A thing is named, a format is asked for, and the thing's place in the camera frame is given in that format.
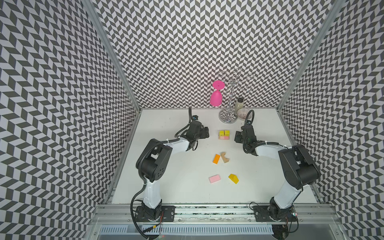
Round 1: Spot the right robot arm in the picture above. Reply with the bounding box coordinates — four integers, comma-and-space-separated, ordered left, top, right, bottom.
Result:
235, 110, 321, 222

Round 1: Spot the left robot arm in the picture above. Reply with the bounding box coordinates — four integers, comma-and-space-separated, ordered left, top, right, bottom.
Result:
130, 107, 210, 222

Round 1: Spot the natural wood arch block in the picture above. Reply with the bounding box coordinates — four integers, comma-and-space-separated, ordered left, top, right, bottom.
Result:
220, 152, 230, 163

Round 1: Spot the orange block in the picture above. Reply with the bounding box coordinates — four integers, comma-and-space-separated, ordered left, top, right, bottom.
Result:
213, 154, 221, 165

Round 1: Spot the yellow wedge block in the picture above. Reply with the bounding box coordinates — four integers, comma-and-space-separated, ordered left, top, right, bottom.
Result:
228, 174, 239, 184

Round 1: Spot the pink striped bowl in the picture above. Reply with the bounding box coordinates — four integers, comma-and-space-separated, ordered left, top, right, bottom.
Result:
237, 108, 253, 121

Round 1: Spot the chrome glass holder stand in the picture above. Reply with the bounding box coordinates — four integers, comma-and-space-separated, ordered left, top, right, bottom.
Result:
219, 69, 255, 124

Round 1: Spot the pink plastic wine glass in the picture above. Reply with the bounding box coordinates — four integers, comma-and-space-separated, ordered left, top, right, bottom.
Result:
210, 80, 225, 107

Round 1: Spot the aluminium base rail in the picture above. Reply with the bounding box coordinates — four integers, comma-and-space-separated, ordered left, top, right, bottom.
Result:
84, 203, 348, 240

